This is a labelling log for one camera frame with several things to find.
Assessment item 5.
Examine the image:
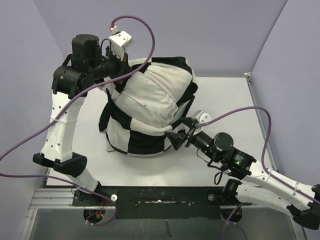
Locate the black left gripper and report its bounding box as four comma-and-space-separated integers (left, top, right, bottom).
88, 46, 134, 85

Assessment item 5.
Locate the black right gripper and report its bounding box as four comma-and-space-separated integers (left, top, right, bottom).
165, 117, 221, 163

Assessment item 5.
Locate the black white checkered pillowcase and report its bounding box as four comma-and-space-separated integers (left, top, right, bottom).
98, 56, 198, 156

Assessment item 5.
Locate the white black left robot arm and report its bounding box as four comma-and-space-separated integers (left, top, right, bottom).
32, 31, 133, 206

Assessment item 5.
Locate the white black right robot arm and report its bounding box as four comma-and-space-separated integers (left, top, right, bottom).
165, 117, 320, 230

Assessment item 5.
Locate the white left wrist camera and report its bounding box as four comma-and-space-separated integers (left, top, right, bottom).
108, 25, 134, 61

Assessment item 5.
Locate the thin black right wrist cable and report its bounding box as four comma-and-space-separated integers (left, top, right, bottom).
197, 149, 233, 186

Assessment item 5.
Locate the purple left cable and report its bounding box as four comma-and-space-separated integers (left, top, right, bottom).
0, 15, 156, 227

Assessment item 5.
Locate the purple cable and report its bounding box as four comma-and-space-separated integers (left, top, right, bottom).
0, 15, 156, 227
197, 106, 320, 240

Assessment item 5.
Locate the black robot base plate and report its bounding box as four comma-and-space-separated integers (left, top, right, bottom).
72, 186, 240, 220

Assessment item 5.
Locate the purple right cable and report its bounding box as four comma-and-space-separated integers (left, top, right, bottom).
197, 106, 320, 240

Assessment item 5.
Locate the aluminium front frame rail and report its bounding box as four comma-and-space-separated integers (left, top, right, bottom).
28, 186, 293, 211

